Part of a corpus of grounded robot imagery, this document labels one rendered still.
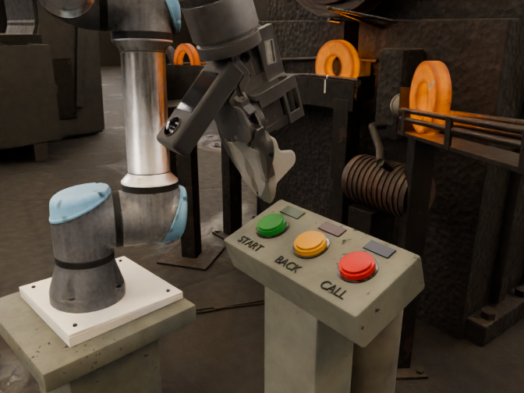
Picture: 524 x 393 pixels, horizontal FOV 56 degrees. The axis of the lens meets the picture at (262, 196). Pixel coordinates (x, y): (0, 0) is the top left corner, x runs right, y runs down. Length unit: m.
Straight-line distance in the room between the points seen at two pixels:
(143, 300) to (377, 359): 0.50
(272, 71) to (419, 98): 0.64
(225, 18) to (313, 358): 0.40
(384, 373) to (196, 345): 0.75
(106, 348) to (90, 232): 0.22
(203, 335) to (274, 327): 0.85
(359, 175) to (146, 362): 0.67
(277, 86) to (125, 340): 0.61
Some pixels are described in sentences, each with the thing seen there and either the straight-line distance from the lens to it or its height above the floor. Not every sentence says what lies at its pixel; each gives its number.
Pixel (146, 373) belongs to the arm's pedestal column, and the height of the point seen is 0.14.
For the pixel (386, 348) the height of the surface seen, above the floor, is 0.40.
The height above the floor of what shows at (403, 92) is 0.71.
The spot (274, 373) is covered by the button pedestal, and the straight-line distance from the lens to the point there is 0.71.
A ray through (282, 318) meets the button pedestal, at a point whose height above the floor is 0.51.
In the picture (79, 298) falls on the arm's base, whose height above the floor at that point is 0.35.
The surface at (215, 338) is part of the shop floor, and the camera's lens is 1.49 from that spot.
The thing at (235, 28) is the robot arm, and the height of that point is 0.85.
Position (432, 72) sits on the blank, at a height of 0.77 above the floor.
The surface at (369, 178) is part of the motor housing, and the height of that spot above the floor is 0.50.
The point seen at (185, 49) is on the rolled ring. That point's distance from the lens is 2.24.
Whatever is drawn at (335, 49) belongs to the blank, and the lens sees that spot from 1.55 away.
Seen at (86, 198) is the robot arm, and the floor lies 0.55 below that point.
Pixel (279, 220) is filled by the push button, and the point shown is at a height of 0.61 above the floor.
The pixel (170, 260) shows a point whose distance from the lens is 1.93.
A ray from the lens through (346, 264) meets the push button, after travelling 0.56.
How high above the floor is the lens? 0.86
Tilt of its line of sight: 19 degrees down
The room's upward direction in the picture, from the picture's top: straight up
